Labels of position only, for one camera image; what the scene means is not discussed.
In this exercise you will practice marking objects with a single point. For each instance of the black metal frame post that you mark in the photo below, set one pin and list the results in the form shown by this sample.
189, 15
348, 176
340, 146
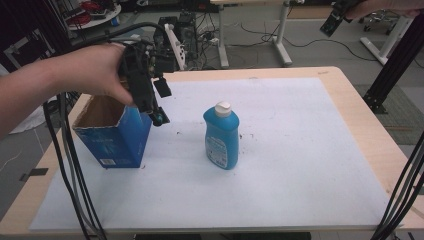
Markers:
395, 66

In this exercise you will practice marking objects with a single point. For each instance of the white stand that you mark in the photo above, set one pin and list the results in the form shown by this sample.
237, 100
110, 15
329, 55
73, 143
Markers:
176, 43

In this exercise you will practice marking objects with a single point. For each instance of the black tape strip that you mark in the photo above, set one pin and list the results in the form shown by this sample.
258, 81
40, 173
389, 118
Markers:
35, 173

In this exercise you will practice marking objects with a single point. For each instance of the black computer tower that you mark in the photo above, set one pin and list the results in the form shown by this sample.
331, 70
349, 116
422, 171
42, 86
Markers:
187, 36
165, 26

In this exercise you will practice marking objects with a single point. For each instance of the blue cardboard box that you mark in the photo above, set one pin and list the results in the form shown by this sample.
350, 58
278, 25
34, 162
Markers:
113, 143

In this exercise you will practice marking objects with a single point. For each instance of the blue bottle with white cap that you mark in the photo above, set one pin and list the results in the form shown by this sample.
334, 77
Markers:
221, 136

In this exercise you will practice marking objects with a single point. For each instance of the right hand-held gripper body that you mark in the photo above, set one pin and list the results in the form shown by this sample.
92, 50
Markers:
346, 8

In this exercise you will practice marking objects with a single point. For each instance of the person's right hand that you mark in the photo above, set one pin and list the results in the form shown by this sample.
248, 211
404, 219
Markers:
393, 6

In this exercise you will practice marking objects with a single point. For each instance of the white power strip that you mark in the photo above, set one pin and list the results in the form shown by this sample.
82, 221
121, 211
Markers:
213, 40

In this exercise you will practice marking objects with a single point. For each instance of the white desk leg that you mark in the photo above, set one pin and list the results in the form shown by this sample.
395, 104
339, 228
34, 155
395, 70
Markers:
390, 36

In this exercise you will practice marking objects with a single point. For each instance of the dark green floor mat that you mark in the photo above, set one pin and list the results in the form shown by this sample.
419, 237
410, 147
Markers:
400, 113

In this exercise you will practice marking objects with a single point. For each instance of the white-legged wooden desk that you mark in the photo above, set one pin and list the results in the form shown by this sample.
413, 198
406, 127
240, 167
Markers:
281, 43

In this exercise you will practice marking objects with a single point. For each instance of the white foam mat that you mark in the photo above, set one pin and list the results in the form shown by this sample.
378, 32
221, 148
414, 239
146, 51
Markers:
283, 166

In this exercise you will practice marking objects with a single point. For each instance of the round white table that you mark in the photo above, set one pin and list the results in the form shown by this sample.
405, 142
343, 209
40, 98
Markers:
96, 18

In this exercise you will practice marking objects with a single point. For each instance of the person's left hand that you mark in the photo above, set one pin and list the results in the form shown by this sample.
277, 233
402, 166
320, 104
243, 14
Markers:
93, 70

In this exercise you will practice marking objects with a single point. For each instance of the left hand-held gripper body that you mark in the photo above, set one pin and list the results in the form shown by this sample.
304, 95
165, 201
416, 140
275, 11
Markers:
140, 76

